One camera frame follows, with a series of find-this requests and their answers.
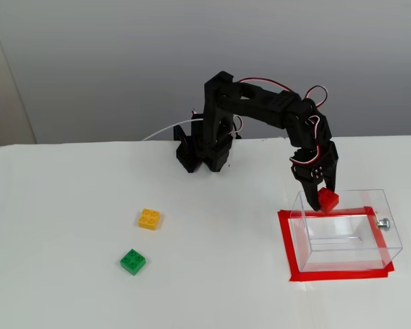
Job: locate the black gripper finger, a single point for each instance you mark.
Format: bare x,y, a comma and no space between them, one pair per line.
310,186
331,180

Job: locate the red lego brick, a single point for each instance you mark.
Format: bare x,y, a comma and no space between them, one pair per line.
329,200

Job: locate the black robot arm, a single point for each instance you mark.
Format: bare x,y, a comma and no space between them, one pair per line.
212,113

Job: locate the transparent plastic box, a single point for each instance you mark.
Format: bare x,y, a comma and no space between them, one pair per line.
346,240

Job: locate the silver metal box lock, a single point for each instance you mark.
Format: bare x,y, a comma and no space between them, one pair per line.
383,224

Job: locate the yellow lego brick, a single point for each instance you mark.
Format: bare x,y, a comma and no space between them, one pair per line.
149,219

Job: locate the green lego brick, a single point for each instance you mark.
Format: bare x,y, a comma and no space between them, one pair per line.
133,262

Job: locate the black table clamp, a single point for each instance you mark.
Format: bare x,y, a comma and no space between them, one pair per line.
181,135

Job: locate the red tape frame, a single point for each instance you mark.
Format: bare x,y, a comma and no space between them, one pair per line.
339,276

